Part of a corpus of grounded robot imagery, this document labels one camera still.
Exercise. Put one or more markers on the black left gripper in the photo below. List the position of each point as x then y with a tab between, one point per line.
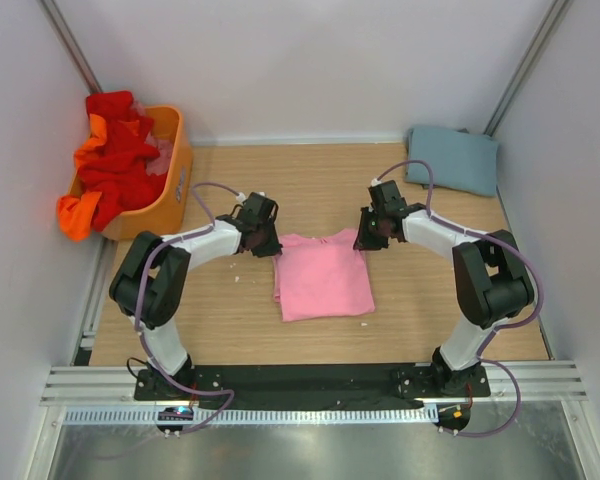
273	247

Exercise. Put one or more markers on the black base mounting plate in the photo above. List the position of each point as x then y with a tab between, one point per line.
319	386

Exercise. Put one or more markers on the folded teal t shirt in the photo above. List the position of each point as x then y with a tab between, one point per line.
459	160

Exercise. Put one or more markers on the light pink garment in basket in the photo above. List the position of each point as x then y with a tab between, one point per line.
161	157

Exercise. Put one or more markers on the orange plastic laundry basket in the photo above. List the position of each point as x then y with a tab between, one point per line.
165	215

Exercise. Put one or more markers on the red t shirt pile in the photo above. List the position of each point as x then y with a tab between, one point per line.
112	163

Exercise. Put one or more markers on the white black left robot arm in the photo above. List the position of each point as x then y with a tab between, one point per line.
149	283

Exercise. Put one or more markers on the white slotted cable duct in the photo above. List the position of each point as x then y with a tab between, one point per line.
163	415

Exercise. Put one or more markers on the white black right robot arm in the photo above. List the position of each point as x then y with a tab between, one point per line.
491	280

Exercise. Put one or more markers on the orange t shirt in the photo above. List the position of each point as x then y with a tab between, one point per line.
74	212

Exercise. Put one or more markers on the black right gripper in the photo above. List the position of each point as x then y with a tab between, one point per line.
363	240

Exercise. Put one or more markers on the pink t shirt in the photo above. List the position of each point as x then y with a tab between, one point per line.
316	277

